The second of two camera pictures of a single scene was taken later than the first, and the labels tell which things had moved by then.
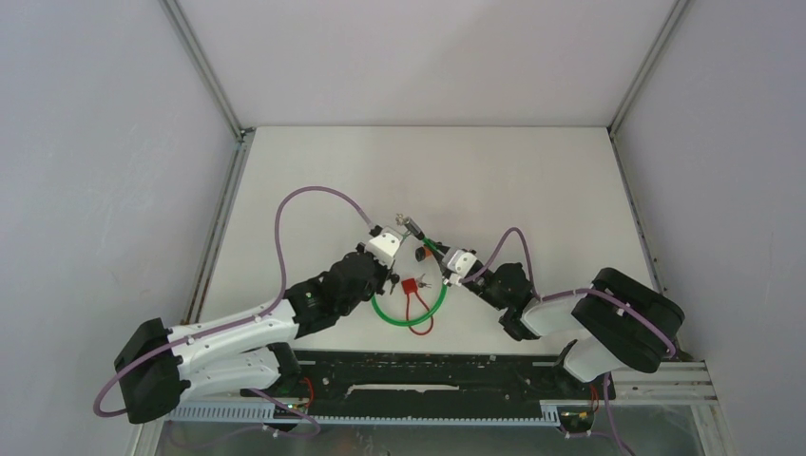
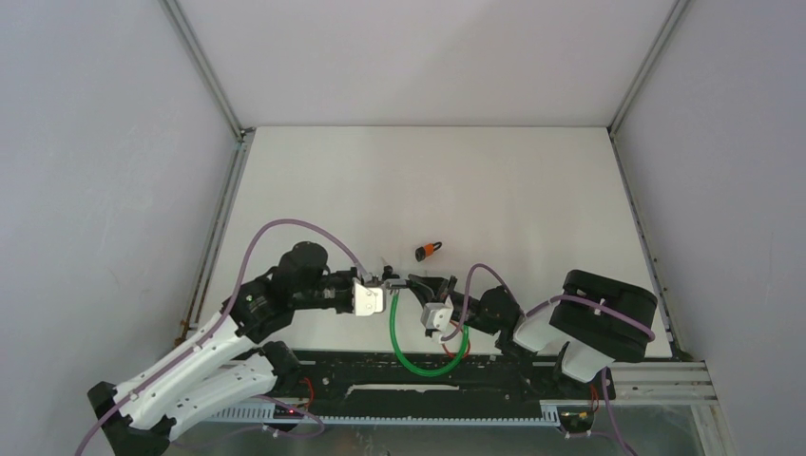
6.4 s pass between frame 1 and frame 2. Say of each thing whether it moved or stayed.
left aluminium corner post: stayed
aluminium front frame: stayed
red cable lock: moved
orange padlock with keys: stayed
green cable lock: moved
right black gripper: moved
